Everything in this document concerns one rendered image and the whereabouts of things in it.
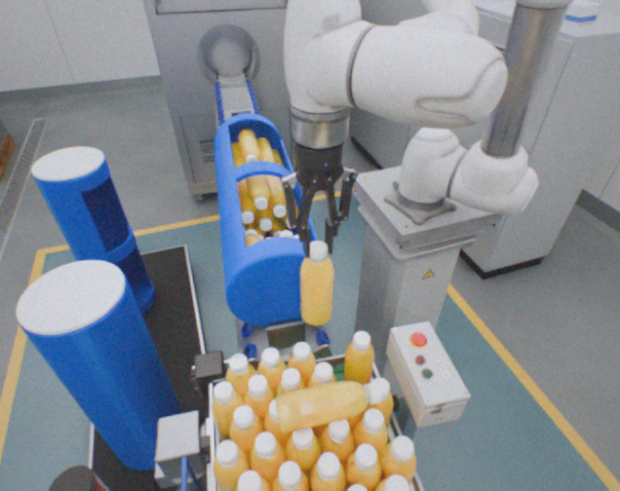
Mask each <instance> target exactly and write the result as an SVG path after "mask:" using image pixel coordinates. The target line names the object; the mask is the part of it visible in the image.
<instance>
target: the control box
mask: <svg viewBox="0 0 620 491"><path fill-rule="evenodd" d="M415 332H420V333H424V334H425V336H426V338H427V343H426V344H425V345H421V347H419V345H416V344H414V343H412V342H411V340H410V337H411V334H412V333H415ZM434 353H435V354H434ZM386 354H387V356H388V360H389V361H390V363H392V366H393V369H394V372H395V374H396V376H397V380H398V382H399V384H400V387H402V390H403V393H404V395H405V397H406V401H407V404H408V408H410V410H411V413H412V415H413V418H414V421H415V423H416V425H417V428H423V427H428V425H433V424H437V423H442V422H446V421H451V420H456V419H460V417H461V415H462V412H463V409H464V407H465V405H466V402H467V400H468V399H469V397H471V396H469V393H468V391H467V389H466V388H465V386H464V383H463V381H462V379H460V378H459V376H458V373H457V371H456V369H455V367H454V366H453V363H451V361H450V359H449V357H448V356H447V353H446V350H445V348H444V347H442V344H441V342H440V340H439V338H438V337H437V335H436V332H435V330H433V328H432V326H431V325H430V323H429V322H428V321H426V322H420V323H414V324H408V325H407V326H402V327H396V328H391V329H390V334H389V340H388V345H387V351H386ZM437 354H438V357H437ZM417 355H423V357H424V358H426V361H425V363H424V364H419V363H417V362H416V360H415V359H416V356H417ZM439 362H440V363H439ZM439 365H440V366H443V367H441V368H440V366H439ZM425 368H428V369H430V370H431V371H433V377H432V378H430V379H426V378H424V377H423V374H422V372H423V370H424V369H425ZM443 368H445V370H443ZM443 371H444V372H443ZM444 373H445V374H444ZM446 373H447V374H446Z"/></svg>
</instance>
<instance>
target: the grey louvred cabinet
mask: <svg viewBox="0 0 620 491"><path fill-rule="evenodd" d="M471 1H472V2H473V4H474V6H475V9H476V11H477V14H479V20H480V31H479V37H481V38H484V40H486V41H487V43H490V44H491V45H492V46H493V47H494V48H496V49H497V51H499V53H500V54H501V55H502V56H503V52H504V47H505V43H506V38H507V36H508V34H509V28H510V24H511V20H512V15H513V12H514V7H515V3H516V2H515V0H471ZM359 2H360V6H361V20H363V21H367V22H369V23H372V25H376V26H399V24H400V22H401V21H404V20H410V19H418V18H422V16H425V15H427V14H429V13H427V12H428V11H426V9H425V8H424V5H423V4H422V2H421V1H420V0H359ZM619 116H620V18H619V17H616V16H615V15H611V14H606V13H602V12H598V15H597V18H596V20H595V22H592V23H585V24H579V25H575V24H571V23H567V22H564V23H563V24H562V29H561V33H560V36H559V39H558V43H556V46H555V48H554V50H553V54H552V57H551V60H550V64H549V67H548V70H546V74H545V76H544V79H543V83H542V86H541V89H540V93H539V95H538V96H537V98H536V102H535V105H534V108H533V111H532V115H531V118H530V121H528V125H527V128H526V131H525V135H524V138H523V144H522V147H523V148H524V150H525V151H526V155H527V167H528V168H531V169H533V170H534V171H535V173H536V176H537V180H538V186H537V188H536V190H535V192H534V194H533V197H532V199H530V200H529V202H528V204H527V207H526V208H525V210H522V211H519V212H517V213H502V214H501V217H500V219H496V220H492V222H493V223H496V224H497V225H498V229H495V230H490V231H486V232H481V233H478V234H477V235H478V236H479V238H478V241H477V242H476V243H472V244H471V245H469V246H464V248H460V251H459V255H460V256H461V257H462V259H463V260H464V261H466V262H467V263H468V264H469V266H470V267H471V268H472V270H473V271H474V272H476V273H477V274H478V275H479V276H480V277H481V278H482V279H487V278H491V277H495V276H499V275H502V274H507V273H510V272H515V271H518V270H521V269H525V267H529V266H533V265H537V264H540V262H542V260H543V258H544V256H545V255H548V253H549V251H551V249H552V248H553V245H554V243H555V241H556V239H557V237H558V234H559V233H560V232H561V230H562V227H563V224H564V223H565V221H566V219H567V216H568V215H569V214H570V212H571V210H572V208H573V205H574V203H575V201H576V199H577V197H579V194H580V192H581V190H582V188H583V186H584V183H585V181H586V179H588V177H589V175H590V172H591V171H592V169H593V167H594V165H595V162H596V161H597V160H598V158H599V156H600V153H601V150H602V148H603V147H604V144H605V143H606V142H607V140H608V138H609V136H610V133H611V131H612V129H613V127H614V125H616V122H617V120H618V118H619ZM486 118H487V117H486ZM486 118H484V119H483V120H482V121H479V122H478V123H477V124H476V125H474V126H469V127H465V128H457V129H452V130H449V131H451V132H452V133H454V134H455V135H456V136H457V138H458V141H459V143H458V145H460V146H461V147H464V148H465V149H466V150H468V152H470V148H471V147H472V146H474V145H475V144H476V143H477V142H479V141H480V140H481V139H482V135H484V127H485V123H486ZM421 129H424V127H419V126H415V125H409V124H405V123H399V122H396V121H391V120H388V119H385V118H380V117H378V116H375V114H373V113H372V112H368V111H366V110H363V109H360V108H353V107H351V111H350V120H348V132H350V133H351V135H352V139H351V140H352V141H353V142H354V143H355V144H356V146H357V147H358V149H359V150H360V151H362V152H363V153H364V154H365V155H366V156H367V158H368V159H369V160H370V161H371V162H372V163H374V165H375V166H376V168H377V169H378V170H388V169H389V168H394V167H399V166H401V165H402V161H403V157H404V156H405V153H406V150H407V146H408V144H409V143H410V141H411V140H412V139H413V138H414V136H415V135H416V134H417V133H418V132H419V131H420V130H421Z"/></svg>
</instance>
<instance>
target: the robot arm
mask: <svg viewBox="0 0 620 491"><path fill-rule="evenodd" d="M420 1H421V2H422V4H423V5H424V8H425V9H426V11H428V12H427V13H429V14H427V15H425V16H422V18H418V19H410V20H404V21H401V22H400V24H399V26H376V25H372V23H369V22H367V21H363V20H361V6H360V2H359V0H289V4H288V9H287V17H286V28H285V48H284V55H285V74H286V81H287V86H288V89H289V92H290V98H291V135H292V137H294V139H295V141H296V157H297V165H296V169H295V170H294V173H292V174H290V175H288V176H285V175H281V176H280V181H282V184H283V186H284V189H285V193H286V203H287V213H288V221H289V225H290V227H291V228H292V229H295V228H298V238H299V241H300V242H301V243H302V250H303V253H305V255H306V258H309V257H310V240H311V229H310V227H309V225H308V219H309V214H310V209H311V205H312V199H313V198H314V195H315V193H317V192H320V191H324V192H325V195H326V201H327V207H328V212H329V217H330V218H329V217H326V218H325V244H326V245H327V247H328V253H329V254H333V238H335V237H337V227H339V225H341V223H339V221H341V220H347V219H348V215H349V207H350V200H351V199H352V193H353V185H354V183H355V181H356V179H357V176H358V175H357V174H356V172H355V171H354V169H353V168H348V169H346V168H344V167H343V165H342V152H343V141H345V140H346V138H347V136H348V120H350V111H351V107H353V108H360V109H363V110H366V111H368V112H372V113H373V114H375V116H378V117H380V118H385V119H388V120H391V121H396V122H399V123H405V124H409V125H415V126H419V127H424V129H421V130H420V131H419V132H418V133H417V134H416V135H415V136H414V138H413V139H412V140H411V141H410V143H409V144H408V146H407V150H406V153H405V156H404V157H403V161H402V165H401V172H400V179H395V181H393V184H392V185H393V187H394V188H396V189H397V190H398V192H397V193H394V194H389V195H386V196H385V197H383V201H385V203H387V204H389V205H391V206H392V207H394V208H396V209H398V210H399V211H400V212H401V213H402V214H403V215H404V216H406V217H408V218H409V219H410V220H411V222H412V223H413V224H417V226H420V224H422V223H423V222H424V221H427V220H429V219H431V218H434V217H437V216H439V215H442V213H444V212H448V211H453V210H455V209H456V205H455V204H454V203H453V202H451V201H449V200H447V199H445V198H449V199H452V200H454V201H457V202H459V203H461V205H464V206H467V207H470V208H476V209H480V210H483V211H488V212H493V213H517V212H519V211H522V210H525V208H526V207H527V204H528V202H529V200H530V199H532V197H533V194H534V192H535V190H536V188H537V186H538V180H537V176H536V173H535V171H534V170H533V169H531V168H528V167H527V155H526V151H525V150H524V148H523V147H522V144H523V138H524V135H525V131H526V128H527V125H528V121H530V118H531V115H532V111H533V108H534V105H535V102H536V98H537V96H538V95H539V93H540V89H541V86H542V83H543V79H544V76H545V74H546V70H548V67H549V64H550V60H551V57H552V54H553V50H554V48H555V46H556V43H558V39H559V36H560V33H561V29H562V24H563V21H564V17H565V14H567V11H568V7H569V4H571V3H572V2H573V1H574V0H515V2H516V3H515V7H514V12H513V15H512V20H511V24H510V28H509V34H508V36H507V38H506V43H505V47H504V52H503V56H502V55H501V54H500V53H499V51H497V49H496V48H494V47H493V46H492V45H491V44H490V43H487V41H486V40H484V38H481V37H479V31H480V20H479V14H477V11H476V9H475V6H474V4H473V2H472V1H471V0H420ZM486 117H487V118H486ZM484 118H486V123H485V127H484V135H482V139H481V140H480V141H479V142H477V143H476V144H475V145H474V146H472V147H471V148H470V152H468V150H466V149H465V148H464V147H461V146H460V145H458V143H459V141H458V138H457V136H456V135H455V134H454V133H452V132H451V131H449V130H452V129H457V128H465V127H469V126H474V125H476V124H477V123H478V122H479V121H482V120H483V119H484ZM341 175H342V179H343V180H342V187H341V197H339V206H338V212H337V208H336V202H335V196H334V195H335V193H334V186H333V185H334V184H335V182H336V181H337V180H338V179H340V176H341ZM297 180H298V181H299V183H300V184H301V185H302V197H301V203H300V208H299V214H298V218H296V209H295V197H294V192H293V190H294V189H295V182H296V181H297Z"/></svg>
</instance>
